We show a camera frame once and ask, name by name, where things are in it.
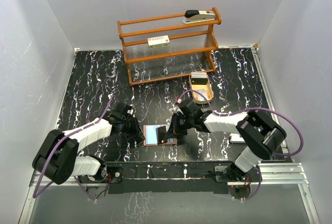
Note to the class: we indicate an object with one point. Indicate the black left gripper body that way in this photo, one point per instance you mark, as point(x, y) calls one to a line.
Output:
point(127, 126)

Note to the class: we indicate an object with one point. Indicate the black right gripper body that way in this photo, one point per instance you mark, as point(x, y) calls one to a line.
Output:
point(184, 123)

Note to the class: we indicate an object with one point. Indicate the black VIP credit card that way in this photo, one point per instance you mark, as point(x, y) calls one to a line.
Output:
point(161, 133)

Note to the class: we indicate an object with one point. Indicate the pink leather card holder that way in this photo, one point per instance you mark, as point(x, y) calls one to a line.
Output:
point(151, 136)

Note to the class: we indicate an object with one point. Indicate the tan oval plastic tray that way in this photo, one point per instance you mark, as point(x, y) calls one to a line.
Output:
point(207, 87)

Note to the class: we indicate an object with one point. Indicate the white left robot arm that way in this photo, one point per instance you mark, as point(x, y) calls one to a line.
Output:
point(58, 157)

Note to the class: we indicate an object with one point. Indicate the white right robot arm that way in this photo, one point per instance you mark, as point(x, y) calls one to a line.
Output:
point(262, 135)

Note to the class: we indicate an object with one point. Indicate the loose cards in tray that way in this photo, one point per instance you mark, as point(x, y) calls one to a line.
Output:
point(202, 94)

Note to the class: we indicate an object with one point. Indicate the stack of cards in tray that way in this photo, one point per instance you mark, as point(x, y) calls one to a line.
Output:
point(199, 78)

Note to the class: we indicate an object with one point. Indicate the small white flat device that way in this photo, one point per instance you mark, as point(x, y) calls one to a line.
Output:
point(236, 139)

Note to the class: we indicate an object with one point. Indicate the wooden three-tier shelf rack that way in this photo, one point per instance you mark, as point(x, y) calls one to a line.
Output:
point(190, 50)

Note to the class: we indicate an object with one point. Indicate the white staples box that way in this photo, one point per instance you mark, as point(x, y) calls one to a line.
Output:
point(158, 42)

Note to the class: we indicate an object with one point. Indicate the black and white stapler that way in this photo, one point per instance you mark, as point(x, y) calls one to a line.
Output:
point(193, 16)

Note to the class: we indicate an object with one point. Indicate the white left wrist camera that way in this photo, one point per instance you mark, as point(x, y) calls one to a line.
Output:
point(131, 111)

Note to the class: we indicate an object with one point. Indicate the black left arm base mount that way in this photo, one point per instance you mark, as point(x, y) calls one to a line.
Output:
point(114, 175)

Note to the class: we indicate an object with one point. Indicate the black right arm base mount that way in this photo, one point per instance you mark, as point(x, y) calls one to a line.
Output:
point(222, 174)

